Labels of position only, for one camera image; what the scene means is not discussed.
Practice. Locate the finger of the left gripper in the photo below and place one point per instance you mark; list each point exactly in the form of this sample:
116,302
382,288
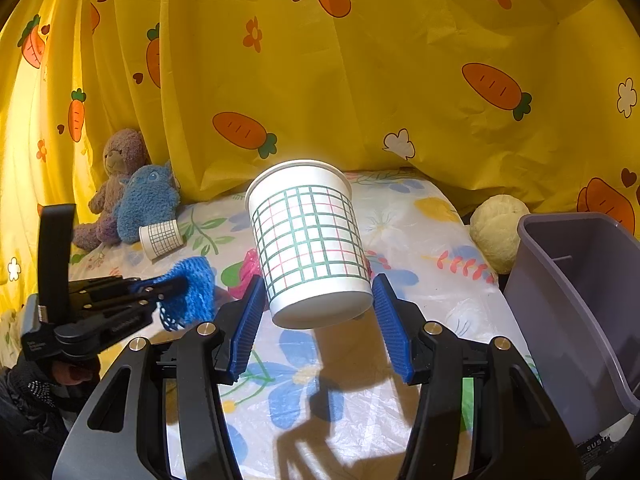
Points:
123,314
98,290

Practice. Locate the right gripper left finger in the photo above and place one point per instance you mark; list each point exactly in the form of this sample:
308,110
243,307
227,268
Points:
121,432

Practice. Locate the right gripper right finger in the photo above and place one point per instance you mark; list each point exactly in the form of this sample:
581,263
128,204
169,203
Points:
517,432

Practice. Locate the blue foam net sleeve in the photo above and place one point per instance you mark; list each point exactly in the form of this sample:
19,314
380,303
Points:
186,293

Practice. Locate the green plaid paper cup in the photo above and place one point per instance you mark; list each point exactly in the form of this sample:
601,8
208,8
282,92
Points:
160,239
308,245

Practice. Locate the left hand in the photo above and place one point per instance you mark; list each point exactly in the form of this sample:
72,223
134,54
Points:
40,398

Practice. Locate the blue plush monster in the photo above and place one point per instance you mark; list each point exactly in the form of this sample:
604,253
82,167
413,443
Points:
150,196

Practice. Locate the purple teddy bear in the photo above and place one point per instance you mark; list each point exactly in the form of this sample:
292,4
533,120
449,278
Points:
123,155

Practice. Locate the purple plastic bin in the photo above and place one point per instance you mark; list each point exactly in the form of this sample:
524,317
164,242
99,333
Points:
574,290

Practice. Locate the floral bed sheet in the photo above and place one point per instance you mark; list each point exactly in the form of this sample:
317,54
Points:
326,404

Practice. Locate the yellow plush toy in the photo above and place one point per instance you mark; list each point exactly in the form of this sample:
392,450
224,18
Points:
494,230

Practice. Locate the yellow carrot print curtain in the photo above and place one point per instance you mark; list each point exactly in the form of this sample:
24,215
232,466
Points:
534,98

